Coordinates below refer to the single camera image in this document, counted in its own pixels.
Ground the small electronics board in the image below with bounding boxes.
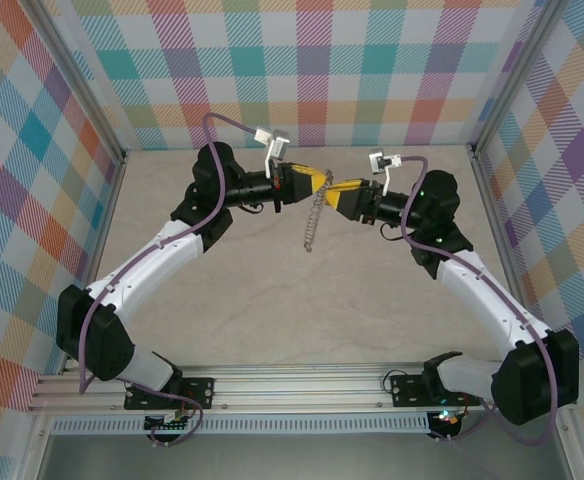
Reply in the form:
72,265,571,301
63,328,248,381
143,412,196,435
427,407,468,437

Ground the thin black right gripper cable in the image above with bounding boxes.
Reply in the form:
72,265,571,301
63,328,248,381
380,221,407,242

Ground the aluminium table edge rail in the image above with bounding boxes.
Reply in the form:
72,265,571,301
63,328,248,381
470,144,541,334
14,152,129,480

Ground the aluminium corner post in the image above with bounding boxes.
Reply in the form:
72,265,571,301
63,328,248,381
469,0,561,154
29,0,129,164

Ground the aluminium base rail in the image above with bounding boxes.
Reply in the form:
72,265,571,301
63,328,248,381
26,362,579,416

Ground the white slotted cable duct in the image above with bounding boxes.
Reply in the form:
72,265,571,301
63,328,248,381
50,411,432,436

